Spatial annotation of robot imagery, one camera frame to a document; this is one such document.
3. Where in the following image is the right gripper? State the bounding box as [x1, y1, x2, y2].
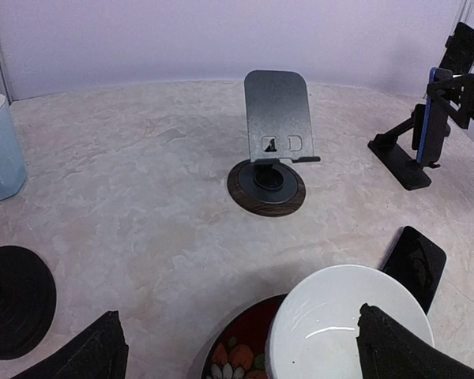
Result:
[427, 73, 474, 129]

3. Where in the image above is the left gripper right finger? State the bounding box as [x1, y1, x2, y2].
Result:
[357, 303, 474, 378]

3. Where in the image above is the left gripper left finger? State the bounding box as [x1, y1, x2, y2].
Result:
[16, 311, 129, 379]

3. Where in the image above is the blue-edged black smartphone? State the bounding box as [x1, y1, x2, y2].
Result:
[416, 66, 455, 166]

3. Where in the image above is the black folding phone stand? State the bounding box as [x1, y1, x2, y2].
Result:
[368, 104, 438, 191]

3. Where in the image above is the round-base plate phone stand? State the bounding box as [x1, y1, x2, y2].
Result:
[227, 69, 321, 217]

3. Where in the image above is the white ceramic bowl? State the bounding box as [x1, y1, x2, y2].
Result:
[265, 265, 435, 378]

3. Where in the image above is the red floral plate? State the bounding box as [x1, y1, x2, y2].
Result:
[201, 295, 286, 378]

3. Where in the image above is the light blue mug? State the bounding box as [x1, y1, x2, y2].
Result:
[0, 94, 27, 201]

